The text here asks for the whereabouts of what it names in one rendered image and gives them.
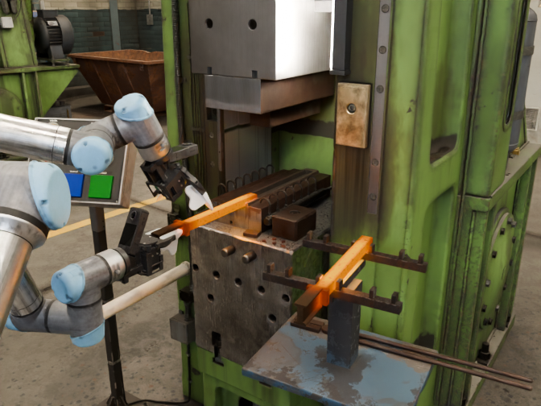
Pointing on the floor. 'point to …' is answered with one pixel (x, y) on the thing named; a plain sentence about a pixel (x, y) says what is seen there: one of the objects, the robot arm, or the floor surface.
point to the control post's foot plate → (123, 401)
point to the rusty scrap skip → (125, 76)
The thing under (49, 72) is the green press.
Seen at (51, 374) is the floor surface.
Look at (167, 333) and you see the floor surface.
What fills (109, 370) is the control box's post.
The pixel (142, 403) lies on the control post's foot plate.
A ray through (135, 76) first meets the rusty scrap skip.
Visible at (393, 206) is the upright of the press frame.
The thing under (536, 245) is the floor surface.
